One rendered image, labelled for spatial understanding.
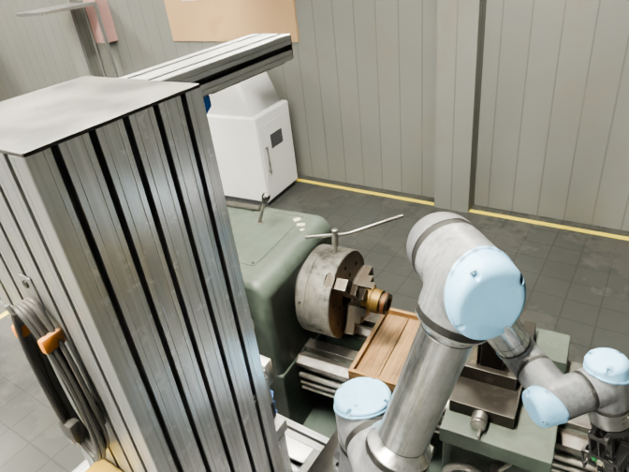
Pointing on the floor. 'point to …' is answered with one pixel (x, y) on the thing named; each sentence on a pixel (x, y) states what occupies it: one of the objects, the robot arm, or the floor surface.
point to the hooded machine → (253, 140)
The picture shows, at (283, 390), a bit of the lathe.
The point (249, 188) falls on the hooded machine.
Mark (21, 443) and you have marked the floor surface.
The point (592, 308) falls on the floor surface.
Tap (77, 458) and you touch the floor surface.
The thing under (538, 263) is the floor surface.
